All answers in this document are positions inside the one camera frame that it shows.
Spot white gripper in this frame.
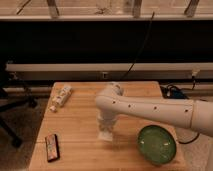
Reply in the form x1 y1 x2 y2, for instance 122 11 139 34
97 113 117 132

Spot white sponge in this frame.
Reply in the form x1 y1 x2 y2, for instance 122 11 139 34
98 131 113 141

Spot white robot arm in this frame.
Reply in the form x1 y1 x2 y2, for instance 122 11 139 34
95 82 213 137

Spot white toothpaste tube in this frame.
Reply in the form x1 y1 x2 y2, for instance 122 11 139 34
49 85 72 112

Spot green plate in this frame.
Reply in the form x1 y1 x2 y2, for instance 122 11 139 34
137 125 177 165

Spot dark red chocolate bar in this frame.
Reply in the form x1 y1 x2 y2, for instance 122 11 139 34
45 134 60 162

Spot blue black floor box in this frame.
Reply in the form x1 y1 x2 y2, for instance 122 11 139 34
168 90 187 99

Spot white baseboard heater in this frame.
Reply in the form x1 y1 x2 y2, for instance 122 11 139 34
6 62 213 81

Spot black office chair base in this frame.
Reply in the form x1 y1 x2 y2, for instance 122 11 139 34
0 61 38 149

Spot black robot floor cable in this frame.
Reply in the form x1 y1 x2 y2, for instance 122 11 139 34
160 73 213 145

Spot black hanging cable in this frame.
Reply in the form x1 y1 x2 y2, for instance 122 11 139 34
119 11 156 82

